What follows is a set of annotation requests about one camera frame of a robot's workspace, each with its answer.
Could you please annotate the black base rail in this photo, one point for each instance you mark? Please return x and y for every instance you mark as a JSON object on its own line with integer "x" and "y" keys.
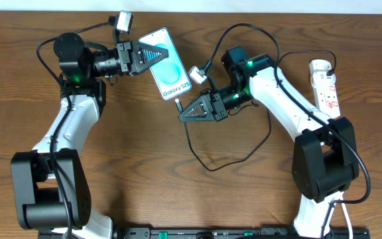
{"x": 220, "y": 233}

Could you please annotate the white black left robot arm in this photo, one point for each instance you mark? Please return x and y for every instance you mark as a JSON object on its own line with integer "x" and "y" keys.
{"x": 52, "y": 195}

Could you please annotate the blue screen smartphone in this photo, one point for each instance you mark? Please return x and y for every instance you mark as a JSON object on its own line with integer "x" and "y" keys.
{"x": 169, "y": 74}

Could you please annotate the white power strip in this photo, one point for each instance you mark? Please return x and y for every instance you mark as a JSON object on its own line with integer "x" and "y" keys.
{"x": 324, "y": 88}

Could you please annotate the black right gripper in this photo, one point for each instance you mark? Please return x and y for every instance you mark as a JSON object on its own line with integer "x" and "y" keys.
{"x": 211, "y": 105}

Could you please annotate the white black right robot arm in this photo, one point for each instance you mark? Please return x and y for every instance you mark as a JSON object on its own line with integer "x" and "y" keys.
{"x": 324, "y": 162}

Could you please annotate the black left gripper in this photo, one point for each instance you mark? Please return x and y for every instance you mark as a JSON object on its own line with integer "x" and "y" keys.
{"x": 125, "y": 58}

